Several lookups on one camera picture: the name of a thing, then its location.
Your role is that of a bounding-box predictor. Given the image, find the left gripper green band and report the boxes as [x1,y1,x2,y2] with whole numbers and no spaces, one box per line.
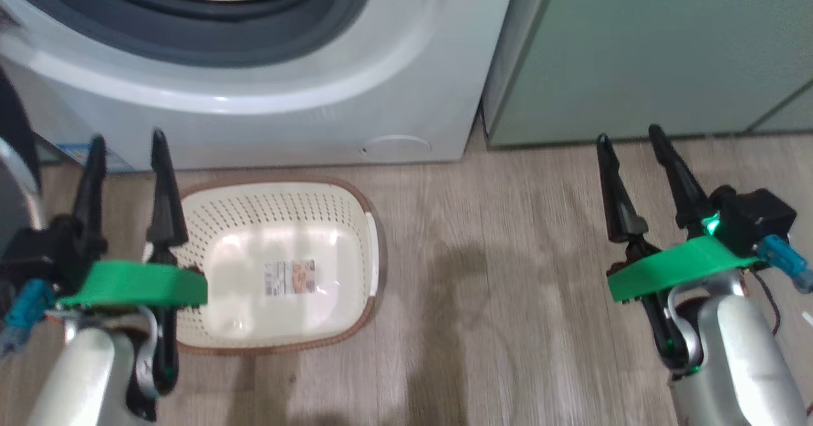
[56,129,209,310]

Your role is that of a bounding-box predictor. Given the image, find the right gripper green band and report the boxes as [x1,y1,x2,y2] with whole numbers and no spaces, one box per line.
[596,124,763,303]

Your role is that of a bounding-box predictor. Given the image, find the black round washing machine door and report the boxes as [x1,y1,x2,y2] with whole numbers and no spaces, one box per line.
[0,67,46,255]

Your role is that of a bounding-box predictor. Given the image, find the cream perforated laundry basket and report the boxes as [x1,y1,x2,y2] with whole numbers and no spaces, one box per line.
[168,175,382,357]

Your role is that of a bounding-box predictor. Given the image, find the printed sticker in basket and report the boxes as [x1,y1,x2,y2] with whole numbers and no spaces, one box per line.
[265,260,316,296]

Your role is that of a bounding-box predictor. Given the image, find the white washing machine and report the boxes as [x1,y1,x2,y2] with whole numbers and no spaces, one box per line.
[0,0,518,174]

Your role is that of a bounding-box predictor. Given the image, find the blue energy label sticker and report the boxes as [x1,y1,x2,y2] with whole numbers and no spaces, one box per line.
[54,143,137,174]

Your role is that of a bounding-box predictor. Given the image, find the pale green cabinet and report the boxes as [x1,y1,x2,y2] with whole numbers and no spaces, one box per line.
[483,0,813,149]

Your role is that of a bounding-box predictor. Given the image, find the round washer filter cover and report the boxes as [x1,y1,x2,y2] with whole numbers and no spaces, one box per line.
[359,135,433,158]

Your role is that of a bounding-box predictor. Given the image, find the blue left cable connector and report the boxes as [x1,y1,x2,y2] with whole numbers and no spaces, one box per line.
[0,279,57,357]

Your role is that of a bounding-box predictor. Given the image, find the blue cable connector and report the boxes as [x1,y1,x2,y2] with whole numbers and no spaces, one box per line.
[759,234,813,293]
[0,279,57,357]

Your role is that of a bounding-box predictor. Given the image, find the blue right cable connector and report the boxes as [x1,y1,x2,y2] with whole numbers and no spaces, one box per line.
[759,234,813,293]

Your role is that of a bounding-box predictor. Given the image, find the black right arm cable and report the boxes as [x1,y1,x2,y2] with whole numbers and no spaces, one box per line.
[749,270,783,338]

